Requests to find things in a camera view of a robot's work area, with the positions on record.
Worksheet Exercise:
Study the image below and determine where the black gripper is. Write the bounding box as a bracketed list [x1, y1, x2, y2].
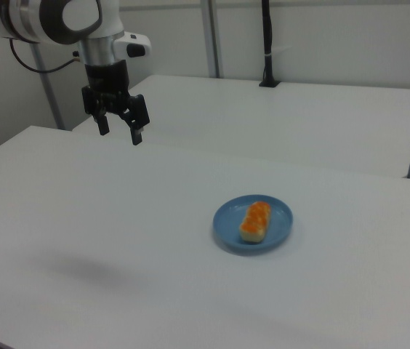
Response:
[81, 60, 151, 146]

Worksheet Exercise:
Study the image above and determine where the orange topped bread roll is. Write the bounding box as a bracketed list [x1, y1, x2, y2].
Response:
[239, 201, 273, 244]

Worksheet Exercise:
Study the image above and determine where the blue round plate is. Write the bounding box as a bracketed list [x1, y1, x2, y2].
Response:
[212, 195, 294, 255]

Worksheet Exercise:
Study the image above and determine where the grey aluminium frame post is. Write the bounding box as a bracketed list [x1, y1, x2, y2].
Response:
[200, 0, 224, 79]
[29, 42, 65, 131]

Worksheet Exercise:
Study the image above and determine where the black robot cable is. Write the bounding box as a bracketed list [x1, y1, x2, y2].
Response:
[9, 38, 82, 73]

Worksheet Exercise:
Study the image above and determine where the black camera stand pole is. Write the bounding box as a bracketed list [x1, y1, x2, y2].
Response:
[258, 0, 281, 89]

